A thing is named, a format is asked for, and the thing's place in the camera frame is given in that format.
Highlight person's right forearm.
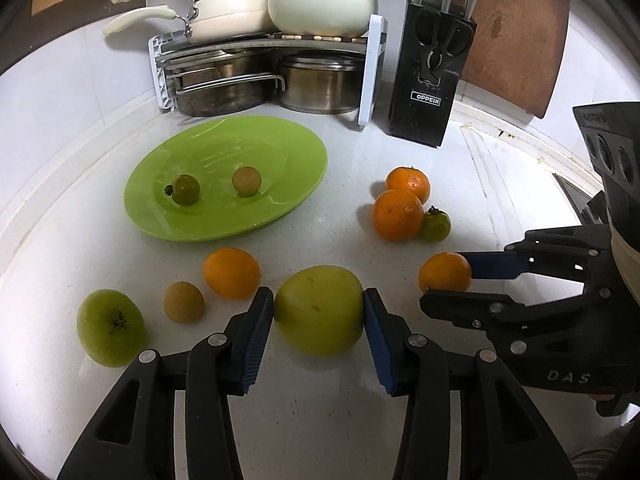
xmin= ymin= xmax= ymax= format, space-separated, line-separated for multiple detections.
xmin=569 ymin=420 xmax=638 ymax=480

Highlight white kitchen shelf rack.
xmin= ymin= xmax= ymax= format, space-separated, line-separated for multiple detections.
xmin=148 ymin=16 xmax=388 ymax=127

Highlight large yellow-green apple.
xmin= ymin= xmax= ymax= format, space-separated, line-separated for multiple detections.
xmin=273 ymin=266 xmax=365 ymax=357

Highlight wide steel pan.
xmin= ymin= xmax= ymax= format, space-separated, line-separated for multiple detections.
xmin=162 ymin=49 xmax=275 ymax=81

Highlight black knife block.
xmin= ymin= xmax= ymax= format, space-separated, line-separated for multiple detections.
xmin=388 ymin=0 xmax=477 ymax=149

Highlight orange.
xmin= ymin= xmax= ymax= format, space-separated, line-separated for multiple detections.
xmin=385 ymin=166 xmax=431 ymax=206
xmin=203 ymin=247 xmax=261 ymax=301
xmin=373 ymin=188 xmax=425 ymax=243
xmin=418 ymin=252 xmax=473 ymax=295

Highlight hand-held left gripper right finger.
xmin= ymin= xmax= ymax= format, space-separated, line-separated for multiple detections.
xmin=362 ymin=287 xmax=581 ymax=480

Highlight small brown round fruit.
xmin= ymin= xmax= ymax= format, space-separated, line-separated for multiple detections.
xmin=163 ymin=281 xmax=206 ymax=323
xmin=231 ymin=166 xmax=262 ymax=197

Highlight green plate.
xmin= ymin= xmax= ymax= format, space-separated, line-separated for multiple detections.
xmin=123 ymin=115 xmax=329 ymax=242

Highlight green apple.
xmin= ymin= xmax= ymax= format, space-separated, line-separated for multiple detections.
xmin=76 ymin=288 xmax=149 ymax=368

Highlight black scissors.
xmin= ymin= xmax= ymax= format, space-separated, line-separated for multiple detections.
xmin=417 ymin=12 xmax=473 ymax=86

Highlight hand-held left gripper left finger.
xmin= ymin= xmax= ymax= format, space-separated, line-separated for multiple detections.
xmin=57 ymin=286 xmax=275 ymax=480

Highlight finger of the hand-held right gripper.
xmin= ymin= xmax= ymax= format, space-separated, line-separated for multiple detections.
xmin=420 ymin=282 xmax=618 ymax=356
xmin=465 ymin=226 xmax=613 ymax=291

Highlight small green fruit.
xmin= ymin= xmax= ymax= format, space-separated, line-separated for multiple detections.
xmin=419 ymin=206 xmax=452 ymax=244
xmin=165 ymin=174 xmax=201 ymax=207

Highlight steel pot with long handle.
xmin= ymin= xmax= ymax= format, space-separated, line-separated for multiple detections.
xmin=172 ymin=72 xmax=287 ymax=117

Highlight wooden bead trivet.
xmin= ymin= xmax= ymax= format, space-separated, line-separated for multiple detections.
xmin=265 ymin=32 xmax=368 ymax=44

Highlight steel pot with lid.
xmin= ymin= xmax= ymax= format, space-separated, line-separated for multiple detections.
xmin=277 ymin=52 xmax=366 ymax=115

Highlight wooden cutting board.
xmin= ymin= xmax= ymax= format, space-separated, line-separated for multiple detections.
xmin=457 ymin=0 xmax=571 ymax=120

